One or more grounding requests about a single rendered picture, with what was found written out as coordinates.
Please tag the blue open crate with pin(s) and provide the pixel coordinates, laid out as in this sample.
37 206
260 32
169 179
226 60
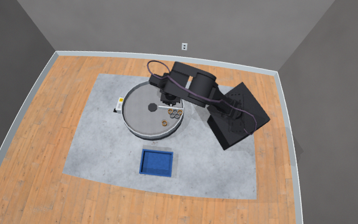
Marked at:
156 163

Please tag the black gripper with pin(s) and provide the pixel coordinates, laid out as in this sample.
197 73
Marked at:
169 99

